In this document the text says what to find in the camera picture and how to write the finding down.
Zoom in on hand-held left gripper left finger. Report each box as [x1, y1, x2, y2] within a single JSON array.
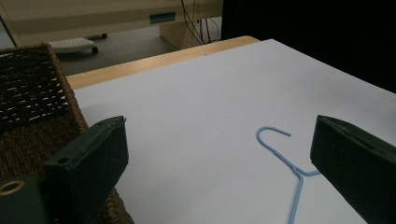
[[44, 116, 130, 224]]

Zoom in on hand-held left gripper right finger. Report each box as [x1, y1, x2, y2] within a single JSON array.
[[310, 115, 396, 224]]

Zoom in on blue wire clothes hanger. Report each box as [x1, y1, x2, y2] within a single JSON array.
[[256, 126, 321, 224]]

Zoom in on brown woven wicker basket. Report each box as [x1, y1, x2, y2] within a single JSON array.
[[0, 42, 135, 224]]

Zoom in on white wheeled dolly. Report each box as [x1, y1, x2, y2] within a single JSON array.
[[48, 36, 100, 55]]

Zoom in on black curtain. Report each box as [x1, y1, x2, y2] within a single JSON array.
[[221, 0, 396, 94]]

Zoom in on beige desk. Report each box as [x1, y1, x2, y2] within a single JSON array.
[[0, 0, 224, 50]]

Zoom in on black cables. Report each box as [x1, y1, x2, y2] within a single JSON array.
[[180, 0, 221, 47]]

